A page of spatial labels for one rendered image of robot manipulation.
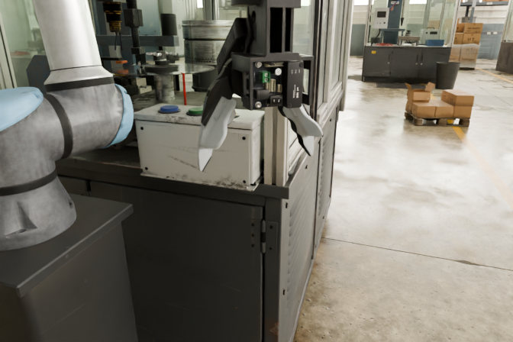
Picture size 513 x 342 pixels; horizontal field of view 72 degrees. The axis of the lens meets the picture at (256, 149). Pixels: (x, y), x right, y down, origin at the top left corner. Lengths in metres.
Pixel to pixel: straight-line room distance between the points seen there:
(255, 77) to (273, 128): 0.38
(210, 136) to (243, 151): 0.32
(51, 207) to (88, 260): 0.11
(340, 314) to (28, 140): 1.28
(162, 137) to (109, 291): 0.32
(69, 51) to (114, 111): 0.12
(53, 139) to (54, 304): 0.26
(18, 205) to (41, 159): 0.08
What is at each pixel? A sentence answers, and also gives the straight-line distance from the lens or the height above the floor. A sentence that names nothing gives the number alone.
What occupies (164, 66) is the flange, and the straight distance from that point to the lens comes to 1.16.
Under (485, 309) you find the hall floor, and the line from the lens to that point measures 1.82.
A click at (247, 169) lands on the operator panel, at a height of 0.80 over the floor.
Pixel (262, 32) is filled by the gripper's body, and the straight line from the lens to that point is 0.36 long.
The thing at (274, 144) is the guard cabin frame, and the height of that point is 0.84.
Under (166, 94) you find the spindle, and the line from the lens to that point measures 1.19.
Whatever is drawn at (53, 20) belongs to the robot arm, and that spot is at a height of 1.09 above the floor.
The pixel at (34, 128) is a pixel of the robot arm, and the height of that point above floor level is 0.93.
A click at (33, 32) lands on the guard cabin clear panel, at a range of 2.43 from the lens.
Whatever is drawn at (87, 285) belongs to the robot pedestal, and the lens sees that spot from 0.72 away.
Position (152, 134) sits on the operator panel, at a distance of 0.81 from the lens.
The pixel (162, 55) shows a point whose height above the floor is 0.99.
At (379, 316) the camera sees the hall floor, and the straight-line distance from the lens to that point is 1.61.
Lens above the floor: 1.08
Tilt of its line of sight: 19 degrees down
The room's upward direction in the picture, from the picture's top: straight up
